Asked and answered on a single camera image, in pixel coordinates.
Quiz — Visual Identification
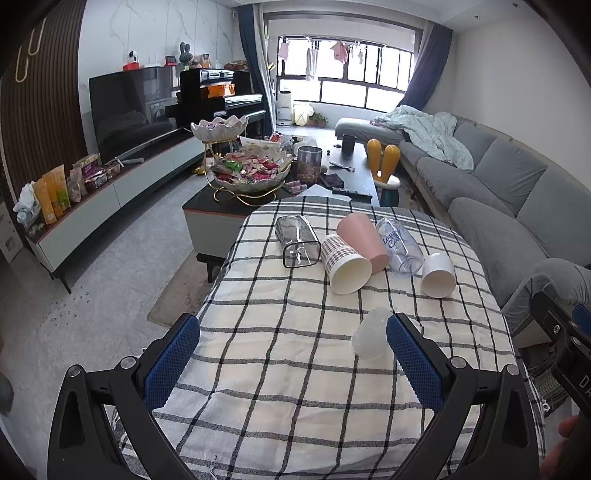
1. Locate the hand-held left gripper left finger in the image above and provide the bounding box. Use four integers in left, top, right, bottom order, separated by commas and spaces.
46, 313, 201, 480

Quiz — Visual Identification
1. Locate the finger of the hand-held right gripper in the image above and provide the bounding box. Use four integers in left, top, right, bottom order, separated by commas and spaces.
529, 281, 591, 358

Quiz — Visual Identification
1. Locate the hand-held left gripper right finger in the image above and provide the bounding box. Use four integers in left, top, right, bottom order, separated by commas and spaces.
387, 313, 546, 480

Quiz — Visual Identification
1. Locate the translucent white plastic cup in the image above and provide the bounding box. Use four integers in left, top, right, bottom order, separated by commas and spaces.
350, 306, 394, 360

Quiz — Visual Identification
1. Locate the plain white cup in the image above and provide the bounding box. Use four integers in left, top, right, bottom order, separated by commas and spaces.
420, 252, 457, 298

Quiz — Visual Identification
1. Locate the clear printed plastic cup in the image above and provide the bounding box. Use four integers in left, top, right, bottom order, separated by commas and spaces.
375, 217, 426, 278

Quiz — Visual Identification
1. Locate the plaid paper cup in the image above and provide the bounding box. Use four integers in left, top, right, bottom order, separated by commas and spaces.
320, 234, 373, 295

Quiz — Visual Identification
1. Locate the pink plastic cup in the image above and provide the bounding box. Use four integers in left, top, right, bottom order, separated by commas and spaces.
335, 212, 389, 274

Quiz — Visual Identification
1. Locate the square smoky glass cup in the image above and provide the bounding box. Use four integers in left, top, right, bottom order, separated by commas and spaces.
274, 215, 322, 270

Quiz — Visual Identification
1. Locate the person's right hand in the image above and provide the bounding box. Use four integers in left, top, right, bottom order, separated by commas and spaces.
541, 414, 591, 480

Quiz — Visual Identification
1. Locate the beige floor rug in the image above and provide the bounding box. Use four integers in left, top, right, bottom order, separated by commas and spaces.
147, 264, 218, 329

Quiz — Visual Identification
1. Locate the black checked white tablecloth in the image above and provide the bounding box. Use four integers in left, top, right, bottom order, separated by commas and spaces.
108, 195, 549, 480

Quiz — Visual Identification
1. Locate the grey corner sofa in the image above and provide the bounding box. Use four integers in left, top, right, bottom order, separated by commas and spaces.
334, 110, 591, 324

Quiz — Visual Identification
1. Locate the dark top coffee table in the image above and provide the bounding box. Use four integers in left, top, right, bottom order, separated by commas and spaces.
182, 133, 382, 283

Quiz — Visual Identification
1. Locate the white low television cabinet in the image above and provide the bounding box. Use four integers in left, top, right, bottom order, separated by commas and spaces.
25, 134, 209, 294

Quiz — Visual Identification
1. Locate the row of snack packets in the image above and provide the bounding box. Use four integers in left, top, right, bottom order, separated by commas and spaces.
34, 154, 122, 227

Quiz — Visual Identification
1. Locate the two-tier white snack bowl stand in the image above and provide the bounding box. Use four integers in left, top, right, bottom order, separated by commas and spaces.
190, 115, 293, 207

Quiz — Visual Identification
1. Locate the yellow rabbit ear ornament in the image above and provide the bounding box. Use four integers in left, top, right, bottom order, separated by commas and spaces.
366, 138, 402, 190

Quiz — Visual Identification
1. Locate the white plastic bag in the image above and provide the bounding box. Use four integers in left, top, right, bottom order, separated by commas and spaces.
13, 182, 42, 227

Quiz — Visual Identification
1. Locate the light blue blanket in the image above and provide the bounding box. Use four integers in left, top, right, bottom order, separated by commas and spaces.
372, 104, 475, 173

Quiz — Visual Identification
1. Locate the clear glass jar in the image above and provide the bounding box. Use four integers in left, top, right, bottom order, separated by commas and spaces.
296, 145, 323, 184

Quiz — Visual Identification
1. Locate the black flat television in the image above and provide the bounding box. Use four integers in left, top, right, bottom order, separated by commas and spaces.
88, 66, 182, 167

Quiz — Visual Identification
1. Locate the black upright piano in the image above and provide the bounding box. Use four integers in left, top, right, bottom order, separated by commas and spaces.
164, 68, 269, 140

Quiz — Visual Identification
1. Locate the blue curtain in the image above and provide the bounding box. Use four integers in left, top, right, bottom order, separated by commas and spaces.
237, 4, 279, 140
399, 22, 454, 112

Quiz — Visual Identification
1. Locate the white air purifier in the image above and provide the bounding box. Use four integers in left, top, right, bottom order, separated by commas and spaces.
275, 90, 295, 127

